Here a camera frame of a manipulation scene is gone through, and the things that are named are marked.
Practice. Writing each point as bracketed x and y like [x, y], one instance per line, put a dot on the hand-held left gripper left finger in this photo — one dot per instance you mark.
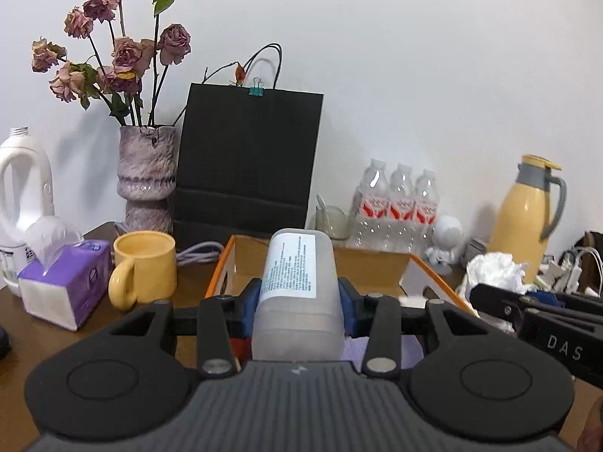
[253, 299]

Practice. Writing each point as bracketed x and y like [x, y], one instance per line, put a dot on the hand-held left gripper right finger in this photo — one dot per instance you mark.
[346, 303]

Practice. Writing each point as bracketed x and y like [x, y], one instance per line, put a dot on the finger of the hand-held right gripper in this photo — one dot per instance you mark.
[546, 297]
[494, 299]

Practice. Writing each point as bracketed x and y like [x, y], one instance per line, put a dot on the white tissue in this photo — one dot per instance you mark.
[494, 268]

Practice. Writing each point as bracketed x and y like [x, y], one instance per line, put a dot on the translucent plastic bottle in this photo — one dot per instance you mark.
[297, 320]

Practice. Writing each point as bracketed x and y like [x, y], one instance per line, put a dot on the red cardboard box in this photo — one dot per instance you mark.
[377, 263]

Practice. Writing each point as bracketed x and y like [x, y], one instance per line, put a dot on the purple cloth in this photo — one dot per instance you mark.
[353, 353]

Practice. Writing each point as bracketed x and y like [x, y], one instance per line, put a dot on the red round item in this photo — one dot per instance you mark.
[240, 348]

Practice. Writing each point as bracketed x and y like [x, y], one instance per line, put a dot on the small grey box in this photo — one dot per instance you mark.
[476, 248]

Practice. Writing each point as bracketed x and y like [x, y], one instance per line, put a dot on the dark brown pouch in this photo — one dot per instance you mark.
[594, 240]

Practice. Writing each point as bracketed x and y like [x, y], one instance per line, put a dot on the clear glass cup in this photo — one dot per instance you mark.
[334, 226]

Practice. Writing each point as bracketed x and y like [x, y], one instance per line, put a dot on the yellow thermos jug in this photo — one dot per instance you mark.
[523, 221]

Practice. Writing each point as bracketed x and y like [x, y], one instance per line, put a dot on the white robot figurine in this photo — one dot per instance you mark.
[446, 230]

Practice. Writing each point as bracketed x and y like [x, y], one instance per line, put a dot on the clear water bottle red label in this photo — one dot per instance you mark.
[372, 207]
[401, 209]
[426, 212]

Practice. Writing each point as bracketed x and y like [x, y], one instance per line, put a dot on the yellow mug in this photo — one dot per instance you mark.
[150, 268]

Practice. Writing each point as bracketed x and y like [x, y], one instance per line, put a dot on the black paper bag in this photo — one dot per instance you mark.
[245, 150]

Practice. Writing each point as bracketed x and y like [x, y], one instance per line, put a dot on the mottled purple ceramic vase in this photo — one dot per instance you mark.
[146, 169]

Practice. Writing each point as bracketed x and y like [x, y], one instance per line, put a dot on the purple tissue pack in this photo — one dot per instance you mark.
[70, 273]

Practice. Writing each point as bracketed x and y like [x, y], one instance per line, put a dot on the teal binder clip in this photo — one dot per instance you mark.
[257, 88]

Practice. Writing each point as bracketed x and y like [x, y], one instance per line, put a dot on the white detergent jug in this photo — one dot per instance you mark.
[40, 183]

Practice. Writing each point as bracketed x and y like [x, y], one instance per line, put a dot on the black round object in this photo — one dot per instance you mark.
[3, 343]

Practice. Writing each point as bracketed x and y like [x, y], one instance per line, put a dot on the dried rose bouquet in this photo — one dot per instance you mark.
[127, 54]

